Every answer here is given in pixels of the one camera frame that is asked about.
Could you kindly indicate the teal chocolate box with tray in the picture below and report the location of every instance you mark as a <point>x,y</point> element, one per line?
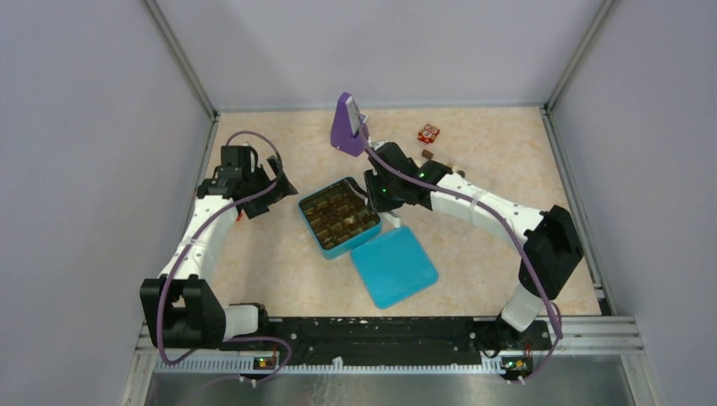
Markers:
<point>324,212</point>

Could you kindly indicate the purple phone stand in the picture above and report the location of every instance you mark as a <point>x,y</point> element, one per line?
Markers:
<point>347,122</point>

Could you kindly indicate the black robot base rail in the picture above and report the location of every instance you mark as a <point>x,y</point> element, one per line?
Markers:
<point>393,342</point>

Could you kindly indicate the red small candy box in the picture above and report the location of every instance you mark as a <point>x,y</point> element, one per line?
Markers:
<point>428,134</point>

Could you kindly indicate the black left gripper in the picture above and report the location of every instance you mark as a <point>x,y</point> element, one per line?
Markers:
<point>260,205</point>

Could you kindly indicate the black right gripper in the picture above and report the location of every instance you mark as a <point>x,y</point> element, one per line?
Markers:
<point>375,202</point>

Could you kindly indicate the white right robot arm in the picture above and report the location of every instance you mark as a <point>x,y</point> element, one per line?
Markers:
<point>545,240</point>

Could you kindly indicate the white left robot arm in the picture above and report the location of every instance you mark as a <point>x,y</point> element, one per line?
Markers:
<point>180,307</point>

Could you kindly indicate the teal box lid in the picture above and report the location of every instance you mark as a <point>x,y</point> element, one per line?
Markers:
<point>394,267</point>

